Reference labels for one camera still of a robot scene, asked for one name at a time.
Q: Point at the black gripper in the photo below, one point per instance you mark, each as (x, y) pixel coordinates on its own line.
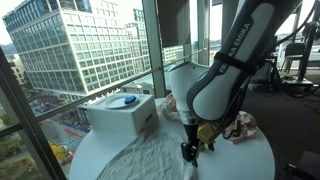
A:
(190, 146)

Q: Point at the white towel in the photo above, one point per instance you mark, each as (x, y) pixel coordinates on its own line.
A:
(150, 160)

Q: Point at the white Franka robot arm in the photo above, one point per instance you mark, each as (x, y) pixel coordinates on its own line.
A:
(220, 90)

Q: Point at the white red plastic bag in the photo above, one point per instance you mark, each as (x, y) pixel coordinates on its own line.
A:
(168, 108)

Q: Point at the pink cloth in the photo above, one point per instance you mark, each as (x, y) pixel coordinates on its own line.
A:
(245, 125)

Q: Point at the white box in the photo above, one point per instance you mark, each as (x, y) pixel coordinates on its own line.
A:
(123, 120)

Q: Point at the blue object on plate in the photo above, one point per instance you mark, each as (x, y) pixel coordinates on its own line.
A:
(130, 99)

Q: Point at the white plate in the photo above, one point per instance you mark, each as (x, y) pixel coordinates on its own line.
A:
(115, 101)

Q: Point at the metal window railing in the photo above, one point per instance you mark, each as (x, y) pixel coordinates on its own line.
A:
(100, 90)

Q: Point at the grey window mullion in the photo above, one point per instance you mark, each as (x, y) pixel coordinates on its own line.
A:
(153, 50)

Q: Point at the dark roller blind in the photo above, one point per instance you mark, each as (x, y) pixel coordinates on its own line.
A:
(173, 23)

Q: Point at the black office chair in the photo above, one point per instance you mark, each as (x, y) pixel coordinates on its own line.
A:
(293, 53)

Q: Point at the black equipment stand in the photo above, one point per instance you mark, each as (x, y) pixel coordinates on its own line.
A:
(308, 50)

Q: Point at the tape-wrapped wrist camera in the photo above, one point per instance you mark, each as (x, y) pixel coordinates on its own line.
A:
(208, 133)

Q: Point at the dark window frame post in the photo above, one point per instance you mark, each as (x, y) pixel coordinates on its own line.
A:
(23, 123)

